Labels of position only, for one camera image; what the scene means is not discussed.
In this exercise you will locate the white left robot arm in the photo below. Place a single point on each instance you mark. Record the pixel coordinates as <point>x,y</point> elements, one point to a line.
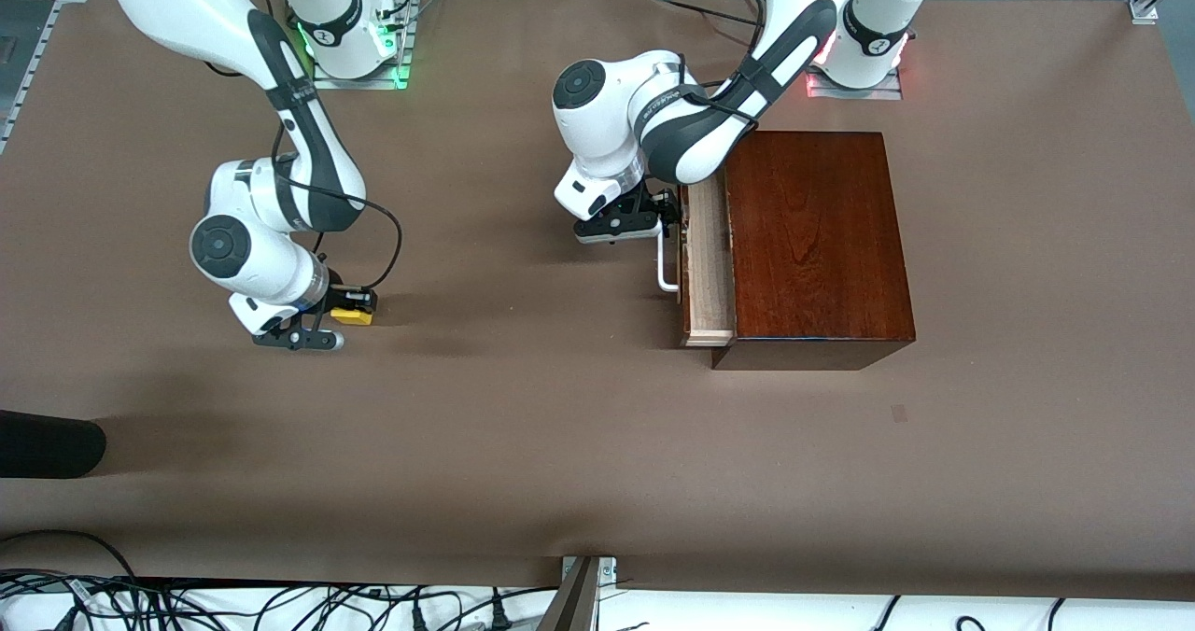
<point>607,118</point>

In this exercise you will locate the black cylindrical object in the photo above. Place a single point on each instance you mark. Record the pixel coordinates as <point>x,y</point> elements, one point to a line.
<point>47,444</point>

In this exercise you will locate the yellow cube block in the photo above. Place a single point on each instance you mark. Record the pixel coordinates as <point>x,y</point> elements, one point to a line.
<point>350,316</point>

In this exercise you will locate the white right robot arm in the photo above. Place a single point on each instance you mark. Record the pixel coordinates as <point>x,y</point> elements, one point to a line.
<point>252,258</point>

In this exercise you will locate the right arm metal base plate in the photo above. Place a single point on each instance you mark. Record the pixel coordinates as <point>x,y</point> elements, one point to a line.
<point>369,83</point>

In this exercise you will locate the aluminium frame rail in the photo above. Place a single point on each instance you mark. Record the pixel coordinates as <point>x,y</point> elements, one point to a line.
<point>37,52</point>

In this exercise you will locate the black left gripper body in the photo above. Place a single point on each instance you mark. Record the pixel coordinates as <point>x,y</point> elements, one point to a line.
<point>646,205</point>

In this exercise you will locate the brown table cover sheet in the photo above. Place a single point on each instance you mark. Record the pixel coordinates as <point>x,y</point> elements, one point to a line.
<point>467,426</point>

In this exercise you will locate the dark wooden drawer cabinet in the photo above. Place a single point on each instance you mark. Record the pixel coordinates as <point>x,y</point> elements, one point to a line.
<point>822,258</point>

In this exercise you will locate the metal table edge bracket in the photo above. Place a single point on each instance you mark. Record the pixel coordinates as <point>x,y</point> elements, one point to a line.
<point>577,603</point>

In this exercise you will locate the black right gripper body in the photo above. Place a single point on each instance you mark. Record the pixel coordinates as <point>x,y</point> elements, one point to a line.
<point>343,297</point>

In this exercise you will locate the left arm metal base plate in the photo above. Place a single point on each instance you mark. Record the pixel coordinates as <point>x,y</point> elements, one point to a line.
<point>854,92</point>

